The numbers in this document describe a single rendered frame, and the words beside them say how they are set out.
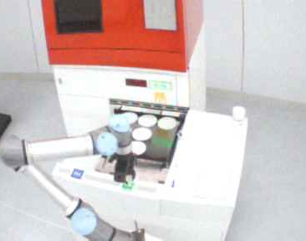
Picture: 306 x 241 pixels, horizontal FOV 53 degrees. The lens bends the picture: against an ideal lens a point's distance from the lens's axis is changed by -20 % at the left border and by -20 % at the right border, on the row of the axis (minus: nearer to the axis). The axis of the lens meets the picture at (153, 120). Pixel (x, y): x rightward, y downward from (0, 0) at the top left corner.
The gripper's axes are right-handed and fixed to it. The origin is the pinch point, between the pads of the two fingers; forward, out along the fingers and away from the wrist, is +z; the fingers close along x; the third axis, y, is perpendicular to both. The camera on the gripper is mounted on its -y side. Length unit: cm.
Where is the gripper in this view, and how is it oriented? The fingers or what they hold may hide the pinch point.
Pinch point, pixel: (127, 184)
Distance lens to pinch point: 165.3
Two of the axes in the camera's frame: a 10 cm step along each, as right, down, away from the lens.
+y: 2.6, -6.3, 7.3
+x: -9.6, -1.3, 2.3
